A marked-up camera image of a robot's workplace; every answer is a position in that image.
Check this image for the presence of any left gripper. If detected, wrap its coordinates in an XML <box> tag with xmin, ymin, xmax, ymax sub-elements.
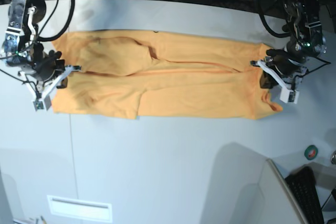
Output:
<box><xmin>259</xmin><ymin>49</ymin><xmax>307</xmax><ymax>89</ymax></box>

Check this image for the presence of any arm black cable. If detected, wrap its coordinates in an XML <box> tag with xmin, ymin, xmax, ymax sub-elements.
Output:
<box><xmin>257</xmin><ymin>0</ymin><xmax>292</xmax><ymax>38</ymax></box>
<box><xmin>36</xmin><ymin>0</ymin><xmax>76</xmax><ymax>42</ymax></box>

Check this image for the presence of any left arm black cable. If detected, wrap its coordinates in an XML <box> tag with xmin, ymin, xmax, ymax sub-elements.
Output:
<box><xmin>257</xmin><ymin>0</ymin><xmax>292</xmax><ymax>38</ymax></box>

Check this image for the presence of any black keyboard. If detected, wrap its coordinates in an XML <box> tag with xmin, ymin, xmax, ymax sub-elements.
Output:
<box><xmin>285</xmin><ymin>166</ymin><xmax>324</xmax><ymax>224</ymax></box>

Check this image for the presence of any yellow t-shirt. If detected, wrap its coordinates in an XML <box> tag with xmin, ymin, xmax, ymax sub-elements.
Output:
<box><xmin>52</xmin><ymin>30</ymin><xmax>282</xmax><ymax>119</ymax></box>

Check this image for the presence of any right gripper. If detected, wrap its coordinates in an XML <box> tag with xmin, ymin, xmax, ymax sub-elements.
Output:
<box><xmin>18</xmin><ymin>49</ymin><xmax>68</xmax><ymax>89</ymax></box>

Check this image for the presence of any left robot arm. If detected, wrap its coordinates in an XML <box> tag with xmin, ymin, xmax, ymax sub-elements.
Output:
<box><xmin>255</xmin><ymin>0</ymin><xmax>325</xmax><ymax>91</ymax></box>

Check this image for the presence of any white label on table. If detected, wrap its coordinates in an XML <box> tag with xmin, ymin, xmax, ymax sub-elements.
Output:
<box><xmin>47</xmin><ymin>195</ymin><xmax>113</xmax><ymax>223</ymax></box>

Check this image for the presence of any green tape roll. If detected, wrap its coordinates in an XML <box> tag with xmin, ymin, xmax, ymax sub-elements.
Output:
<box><xmin>304</xmin><ymin>145</ymin><xmax>318</xmax><ymax>161</ymax></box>

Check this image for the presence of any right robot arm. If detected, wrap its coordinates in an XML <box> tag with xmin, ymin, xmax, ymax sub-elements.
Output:
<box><xmin>1</xmin><ymin>0</ymin><xmax>75</xmax><ymax>82</ymax></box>

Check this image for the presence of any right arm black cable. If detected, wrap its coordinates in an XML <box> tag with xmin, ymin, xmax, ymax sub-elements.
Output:
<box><xmin>36</xmin><ymin>0</ymin><xmax>76</xmax><ymax>42</ymax></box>

